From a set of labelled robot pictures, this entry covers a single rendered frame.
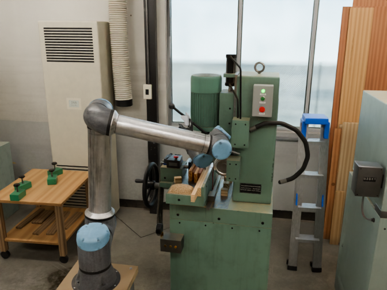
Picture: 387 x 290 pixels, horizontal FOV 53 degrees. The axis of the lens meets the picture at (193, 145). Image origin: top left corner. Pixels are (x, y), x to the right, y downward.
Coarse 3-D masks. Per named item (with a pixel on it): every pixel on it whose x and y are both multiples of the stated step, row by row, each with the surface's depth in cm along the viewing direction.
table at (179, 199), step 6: (186, 174) 236; (186, 180) 227; (192, 180) 227; (210, 180) 227; (162, 186) 232; (168, 186) 231; (192, 186) 218; (210, 186) 228; (168, 198) 209; (174, 198) 209; (180, 198) 208; (186, 198) 207; (198, 198) 206; (204, 198) 209; (180, 204) 209; (186, 204) 208; (192, 204) 208; (198, 204) 207
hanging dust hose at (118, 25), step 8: (112, 0) 316; (120, 0) 317; (112, 8) 318; (120, 8) 318; (112, 16) 319; (120, 16) 319; (112, 24) 321; (120, 24) 321; (112, 32) 324; (120, 32) 323; (112, 40) 327; (120, 40) 325; (112, 48) 329; (120, 48) 327; (112, 56) 331; (120, 56) 328; (120, 64) 330; (128, 64) 337; (120, 72) 332; (128, 72) 337; (120, 80) 333; (128, 80) 338; (120, 88) 335; (128, 88) 340; (120, 96) 337; (128, 96) 341; (120, 104) 340; (128, 104) 341
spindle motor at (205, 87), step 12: (192, 84) 213; (204, 84) 209; (216, 84) 210; (192, 96) 216; (204, 96) 211; (216, 96) 213; (192, 108) 218; (204, 108) 213; (216, 108) 215; (192, 120) 220; (204, 120) 215; (216, 120) 217
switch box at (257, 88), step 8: (256, 88) 196; (264, 88) 195; (272, 88) 194; (256, 96) 197; (264, 96) 196; (272, 96) 196; (256, 104) 198; (264, 104) 197; (256, 112) 199; (264, 112) 198
